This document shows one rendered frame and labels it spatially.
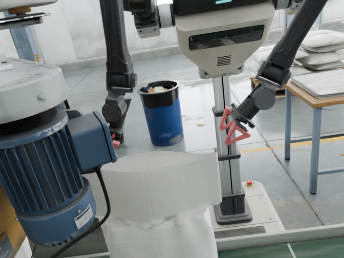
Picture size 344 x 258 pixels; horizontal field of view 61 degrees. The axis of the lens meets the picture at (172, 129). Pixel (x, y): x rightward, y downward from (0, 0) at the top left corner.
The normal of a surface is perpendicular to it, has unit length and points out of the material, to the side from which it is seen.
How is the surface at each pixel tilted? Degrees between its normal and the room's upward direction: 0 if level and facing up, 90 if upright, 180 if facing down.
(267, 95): 81
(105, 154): 90
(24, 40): 90
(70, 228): 92
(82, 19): 90
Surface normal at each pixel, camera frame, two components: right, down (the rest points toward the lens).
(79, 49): 0.01, 0.40
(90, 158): 0.41, 0.32
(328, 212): -0.15, -0.90
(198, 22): -0.11, -0.43
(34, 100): 0.70, 0.21
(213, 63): 0.11, 0.89
